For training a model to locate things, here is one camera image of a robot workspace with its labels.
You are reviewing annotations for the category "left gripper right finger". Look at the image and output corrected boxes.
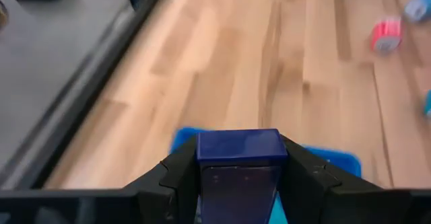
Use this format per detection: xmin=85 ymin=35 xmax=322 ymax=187
xmin=277 ymin=135 xmax=381 ymax=224

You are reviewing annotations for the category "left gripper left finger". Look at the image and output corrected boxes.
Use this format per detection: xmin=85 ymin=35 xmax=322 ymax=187
xmin=137 ymin=136 xmax=202 ymax=224

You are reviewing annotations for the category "teal box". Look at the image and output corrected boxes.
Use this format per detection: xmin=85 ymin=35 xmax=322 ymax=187
xmin=267 ymin=193 xmax=289 ymax=224

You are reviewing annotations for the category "blue plastic case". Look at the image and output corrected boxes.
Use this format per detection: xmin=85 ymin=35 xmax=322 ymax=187
xmin=196 ymin=128 xmax=289 ymax=224

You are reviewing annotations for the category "blue plastic basket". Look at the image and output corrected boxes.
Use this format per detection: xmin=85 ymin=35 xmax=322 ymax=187
xmin=169 ymin=126 xmax=363 ymax=224

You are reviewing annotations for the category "teal white charger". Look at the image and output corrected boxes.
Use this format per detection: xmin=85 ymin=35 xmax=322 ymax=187
xmin=423 ymin=89 xmax=431 ymax=119

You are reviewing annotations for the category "blue white charger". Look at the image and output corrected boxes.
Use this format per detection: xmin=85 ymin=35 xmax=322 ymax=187
xmin=403 ymin=0 xmax=431 ymax=24

